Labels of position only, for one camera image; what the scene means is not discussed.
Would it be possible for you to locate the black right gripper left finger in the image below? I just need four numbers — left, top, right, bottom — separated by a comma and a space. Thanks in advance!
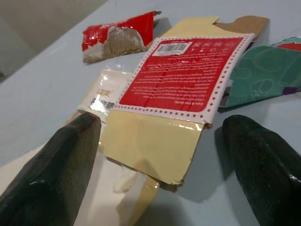
0, 112, 102, 226

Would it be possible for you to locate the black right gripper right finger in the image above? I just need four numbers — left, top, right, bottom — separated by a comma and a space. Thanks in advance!
222, 114, 301, 226

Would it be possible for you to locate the white and cream cardboard piece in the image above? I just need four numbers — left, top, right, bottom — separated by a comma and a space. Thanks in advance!
0, 69, 160, 226

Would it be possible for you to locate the green printed cardboard piece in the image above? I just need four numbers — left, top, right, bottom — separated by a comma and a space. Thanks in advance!
218, 36, 301, 111

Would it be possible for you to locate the red and cream flattened carton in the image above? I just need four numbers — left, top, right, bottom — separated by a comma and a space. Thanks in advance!
98, 15, 270, 193

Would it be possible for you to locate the torn red cardboard scrap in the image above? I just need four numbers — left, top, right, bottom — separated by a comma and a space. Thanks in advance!
81, 10, 162, 64

